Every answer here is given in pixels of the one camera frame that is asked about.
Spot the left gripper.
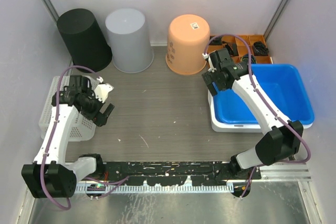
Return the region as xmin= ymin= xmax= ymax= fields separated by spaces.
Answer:
xmin=80 ymin=88 xmax=113 ymax=126

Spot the blue perforated basket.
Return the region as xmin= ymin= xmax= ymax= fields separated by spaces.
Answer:
xmin=38 ymin=76 xmax=96 ymax=142

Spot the white plastic tub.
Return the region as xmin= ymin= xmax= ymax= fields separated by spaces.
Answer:
xmin=207 ymin=87 xmax=315 ymax=133

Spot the orange bucket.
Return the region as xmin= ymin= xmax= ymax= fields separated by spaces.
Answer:
xmin=166 ymin=14 xmax=210 ymax=75

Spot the grey bucket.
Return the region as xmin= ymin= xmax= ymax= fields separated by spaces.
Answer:
xmin=105 ymin=8 xmax=154 ymax=73

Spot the black bucket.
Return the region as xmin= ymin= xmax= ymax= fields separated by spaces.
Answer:
xmin=57 ymin=8 xmax=112 ymax=72

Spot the blue plastic tub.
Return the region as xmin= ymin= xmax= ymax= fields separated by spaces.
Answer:
xmin=211 ymin=63 xmax=315 ymax=126

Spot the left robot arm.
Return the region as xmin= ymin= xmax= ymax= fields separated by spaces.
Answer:
xmin=21 ymin=75 xmax=114 ymax=198

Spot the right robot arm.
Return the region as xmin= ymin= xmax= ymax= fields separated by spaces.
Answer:
xmin=202 ymin=48 xmax=303 ymax=179

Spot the yellow blue rolled item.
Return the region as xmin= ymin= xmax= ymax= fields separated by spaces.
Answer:
xmin=241 ymin=54 xmax=257 ymax=64

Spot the dark rolled item centre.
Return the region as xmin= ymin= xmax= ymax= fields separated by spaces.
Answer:
xmin=222 ymin=41 xmax=239 ymax=57

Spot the dark rolled item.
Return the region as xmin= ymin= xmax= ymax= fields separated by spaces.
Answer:
xmin=222 ymin=41 xmax=239 ymax=57
xmin=252 ymin=41 xmax=269 ymax=56
xmin=209 ymin=36 xmax=223 ymax=46

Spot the dark rolled item far left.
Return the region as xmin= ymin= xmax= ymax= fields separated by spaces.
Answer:
xmin=209 ymin=36 xmax=223 ymax=46

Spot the orange compartment organizer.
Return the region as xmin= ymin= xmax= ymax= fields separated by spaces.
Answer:
xmin=207 ymin=34 xmax=272 ymax=64

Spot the dark rolled item right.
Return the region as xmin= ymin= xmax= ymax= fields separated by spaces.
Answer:
xmin=252 ymin=41 xmax=269 ymax=56

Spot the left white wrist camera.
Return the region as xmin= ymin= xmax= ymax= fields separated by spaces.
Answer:
xmin=94 ymin=77 xmax=114 ymax=103

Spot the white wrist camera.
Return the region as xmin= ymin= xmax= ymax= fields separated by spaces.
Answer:
xmin=94 ymin=77 xmax=114 ymax=103
xmin=202 ymin=52 xmax=216 ymax=73

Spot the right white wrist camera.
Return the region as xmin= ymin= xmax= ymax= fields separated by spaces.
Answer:
xmin=202 ymin=52 xmax=216 ymax=73

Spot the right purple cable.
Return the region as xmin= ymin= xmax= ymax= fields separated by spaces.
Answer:
xmin=203 ymin=34 xmax=312 ymax=199

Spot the purple cable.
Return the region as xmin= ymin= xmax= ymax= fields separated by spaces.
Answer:
xmin=40 ymin=66 xmax=129 ymax=211
xmin=203 ymin=34 xmax=312 ymax=199

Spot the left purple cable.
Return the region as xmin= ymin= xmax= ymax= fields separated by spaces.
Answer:
xmin=40 ymin=66 xmax=129 ymax=211

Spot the black mounting rail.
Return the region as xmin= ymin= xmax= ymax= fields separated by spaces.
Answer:
xmin=83 ymin=161 xmax=261 ymax=186

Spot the white cable duct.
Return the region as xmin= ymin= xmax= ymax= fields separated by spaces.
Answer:
xmin=75 ymin=183 xmax=234 ymax=194

